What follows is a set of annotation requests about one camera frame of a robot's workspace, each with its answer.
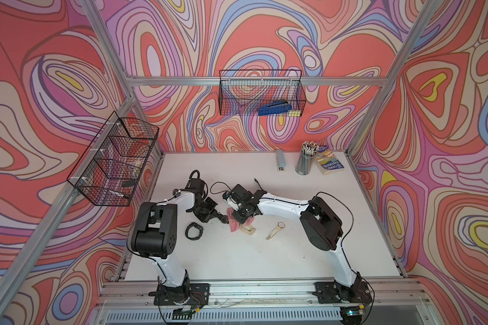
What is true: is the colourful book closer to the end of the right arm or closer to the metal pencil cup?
the metal pencil cup

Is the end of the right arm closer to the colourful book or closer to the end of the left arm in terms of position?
the end of the left arm

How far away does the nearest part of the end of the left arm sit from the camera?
2.63 feet

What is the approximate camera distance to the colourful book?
1.10 metres

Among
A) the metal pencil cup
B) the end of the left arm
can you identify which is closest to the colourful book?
the metal pencil cup

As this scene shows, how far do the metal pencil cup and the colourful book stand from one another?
73mm

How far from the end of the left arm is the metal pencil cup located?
0.50 m

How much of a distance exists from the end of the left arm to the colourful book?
63 centimetres

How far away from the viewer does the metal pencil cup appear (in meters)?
0.98
